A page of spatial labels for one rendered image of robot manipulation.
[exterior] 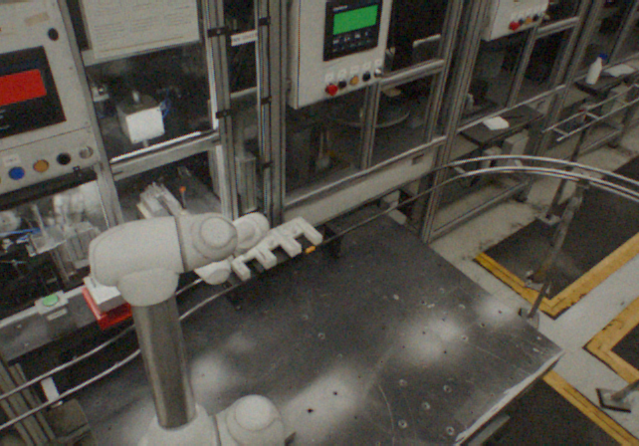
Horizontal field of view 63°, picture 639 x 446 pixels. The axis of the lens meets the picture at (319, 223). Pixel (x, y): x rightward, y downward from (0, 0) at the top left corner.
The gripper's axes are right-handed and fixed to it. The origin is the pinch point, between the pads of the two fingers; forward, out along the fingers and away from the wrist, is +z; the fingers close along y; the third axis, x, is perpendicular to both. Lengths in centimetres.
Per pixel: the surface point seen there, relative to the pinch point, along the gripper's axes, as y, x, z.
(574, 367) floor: -98, -156, -117
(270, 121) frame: 32, -38, -13
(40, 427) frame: -66, 67, -14
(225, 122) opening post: 36.0, -21.3, -11.9
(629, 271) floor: -98, -249, -98
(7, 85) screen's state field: 66, 37, -16
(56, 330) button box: -6, 49, -27
